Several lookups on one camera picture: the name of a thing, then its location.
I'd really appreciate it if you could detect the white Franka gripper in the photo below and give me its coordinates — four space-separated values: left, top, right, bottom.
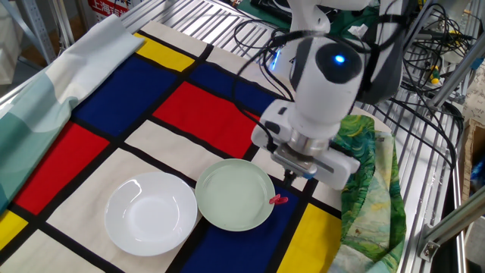
270 140 361 191

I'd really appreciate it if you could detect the small red plastic clamp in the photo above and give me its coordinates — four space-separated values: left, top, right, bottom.
268 193 289 206

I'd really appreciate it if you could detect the pale green plate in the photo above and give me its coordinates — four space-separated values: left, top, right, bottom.
194 158 277 233

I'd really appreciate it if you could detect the green painted landscape cloth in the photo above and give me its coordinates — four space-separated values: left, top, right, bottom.
327 114 408 273

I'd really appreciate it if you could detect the colour block tablecloth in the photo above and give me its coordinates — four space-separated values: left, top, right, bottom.
0 19 393 273

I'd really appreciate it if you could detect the white plate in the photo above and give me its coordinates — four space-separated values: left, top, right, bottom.
104 171 199 258

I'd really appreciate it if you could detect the crumpled white paper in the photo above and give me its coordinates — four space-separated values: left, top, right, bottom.
347 23 370 39

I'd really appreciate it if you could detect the dark green mat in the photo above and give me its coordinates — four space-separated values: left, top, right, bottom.
236 0 418 70

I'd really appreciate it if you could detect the black flat device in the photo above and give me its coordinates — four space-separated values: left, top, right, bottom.
249 0 293 23

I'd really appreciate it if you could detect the brown cardboard box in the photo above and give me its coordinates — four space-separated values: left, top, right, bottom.
457 117 485 208

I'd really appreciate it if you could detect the blue plastic bag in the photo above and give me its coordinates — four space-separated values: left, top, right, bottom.
469 157 485 195

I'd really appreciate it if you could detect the aluminium profile bar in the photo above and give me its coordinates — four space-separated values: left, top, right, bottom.
427 39 485 110

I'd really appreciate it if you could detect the white paper with writing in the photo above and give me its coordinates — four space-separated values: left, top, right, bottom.
461 62 485 126

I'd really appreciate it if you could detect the red white sign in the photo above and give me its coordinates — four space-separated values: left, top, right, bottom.
87 0 132 23

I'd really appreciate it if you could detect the pale teal white cloth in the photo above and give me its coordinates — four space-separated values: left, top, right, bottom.
0 14 146 215

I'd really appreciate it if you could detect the black coiled cable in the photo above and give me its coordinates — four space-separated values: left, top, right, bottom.
233 18 291 60

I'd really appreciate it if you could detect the black table cable bundle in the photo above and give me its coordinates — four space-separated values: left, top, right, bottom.
355 49 465 171

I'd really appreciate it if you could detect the aluminium profile with bracket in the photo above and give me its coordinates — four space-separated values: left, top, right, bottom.
416 195 485 263

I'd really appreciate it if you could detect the yellow green handle screwdriver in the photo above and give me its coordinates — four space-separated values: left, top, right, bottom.
429 64 442 86

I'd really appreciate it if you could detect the grey steel shelf frame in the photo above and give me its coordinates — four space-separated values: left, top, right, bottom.
0 0 77 65

